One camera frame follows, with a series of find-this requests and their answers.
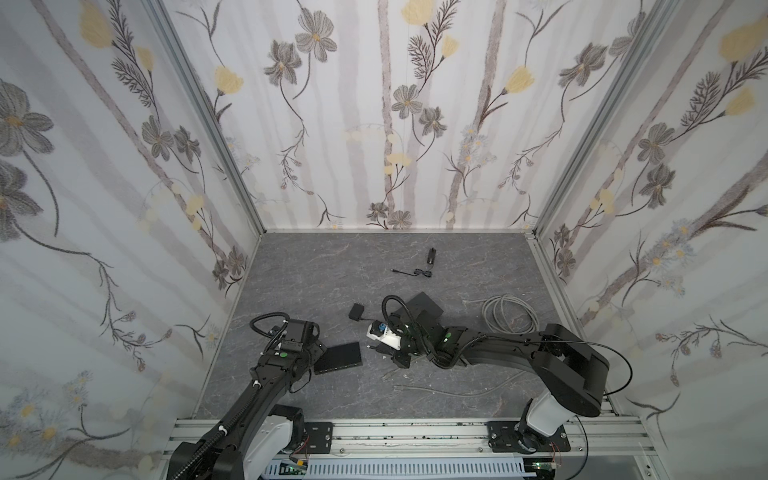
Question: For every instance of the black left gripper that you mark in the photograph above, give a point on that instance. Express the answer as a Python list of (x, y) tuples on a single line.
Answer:
[(315, 352)]

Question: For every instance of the black ribbed network switch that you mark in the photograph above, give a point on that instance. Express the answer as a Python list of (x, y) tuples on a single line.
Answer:
[(339, 357)]

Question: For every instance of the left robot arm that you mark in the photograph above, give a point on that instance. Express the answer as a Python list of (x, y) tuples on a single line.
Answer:
[(256, 428)]

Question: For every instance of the aluminium corner frame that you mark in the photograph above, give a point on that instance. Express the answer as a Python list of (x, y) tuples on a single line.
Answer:
[(649, 33), (203, 108)]

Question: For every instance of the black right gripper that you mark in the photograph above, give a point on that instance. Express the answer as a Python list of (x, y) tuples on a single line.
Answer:
[(402, 349)]

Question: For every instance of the white slotted cable duct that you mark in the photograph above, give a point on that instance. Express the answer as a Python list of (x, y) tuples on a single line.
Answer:
[(413, 468)]

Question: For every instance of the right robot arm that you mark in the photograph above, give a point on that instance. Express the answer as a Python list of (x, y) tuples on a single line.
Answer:
[(574, 373)]

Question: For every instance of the black power adapter with cable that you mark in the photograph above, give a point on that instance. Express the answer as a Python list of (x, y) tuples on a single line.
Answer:
[(356, 314)]

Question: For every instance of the aluminium corner frame left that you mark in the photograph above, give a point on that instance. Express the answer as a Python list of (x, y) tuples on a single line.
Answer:
[(203, 108)]

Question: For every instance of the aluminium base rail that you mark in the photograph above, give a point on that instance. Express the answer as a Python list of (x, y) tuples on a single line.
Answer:
[(607, 435)]

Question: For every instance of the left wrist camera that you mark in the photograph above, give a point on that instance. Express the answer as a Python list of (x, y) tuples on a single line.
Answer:
[(298, 335)]

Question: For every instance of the aluminium corner frame right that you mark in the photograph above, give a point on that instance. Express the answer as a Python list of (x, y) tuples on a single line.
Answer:
[(649, 33)]

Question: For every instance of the grey flat network switch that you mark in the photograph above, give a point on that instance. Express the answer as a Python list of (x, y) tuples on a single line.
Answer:
[(421, 310)]

